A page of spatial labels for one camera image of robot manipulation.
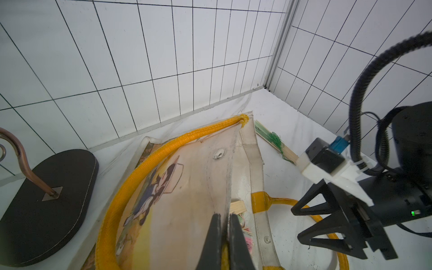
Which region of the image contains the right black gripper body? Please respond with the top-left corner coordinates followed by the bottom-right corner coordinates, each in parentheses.
top-left (353, 169), bottom-right (432, 260)

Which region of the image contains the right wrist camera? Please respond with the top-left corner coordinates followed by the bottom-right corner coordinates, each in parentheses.
top-left (295, 136), bottom-right (374, 207)

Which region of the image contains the white canvas tote bag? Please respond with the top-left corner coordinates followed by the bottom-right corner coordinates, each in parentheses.
top-left (80, 112), bottom-right (350, 270)

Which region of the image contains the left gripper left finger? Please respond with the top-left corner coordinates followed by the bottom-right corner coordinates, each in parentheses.
top-left (196, 214), bottom-right (223, 270)

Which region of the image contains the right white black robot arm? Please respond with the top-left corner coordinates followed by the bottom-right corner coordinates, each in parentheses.
top-left (291, 102), bottom-right (432, 260)

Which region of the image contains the green tasselled folding fan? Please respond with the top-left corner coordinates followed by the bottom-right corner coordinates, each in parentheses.
top-left (254, 120), bottom-right (299, 165)

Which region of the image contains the black scrolled metal stand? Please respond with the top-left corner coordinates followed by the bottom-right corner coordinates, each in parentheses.
top-left (1, 129), bottom-right (99, 267)

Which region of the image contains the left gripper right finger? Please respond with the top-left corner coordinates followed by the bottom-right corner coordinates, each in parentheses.
top-left (228, 214), bottom-right (255, 270)

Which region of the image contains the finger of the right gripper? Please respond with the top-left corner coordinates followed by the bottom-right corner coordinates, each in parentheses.
top-left (298, 212), bottom-right (367, 259)
top-left (291, 180), bottom-right (354, 219)

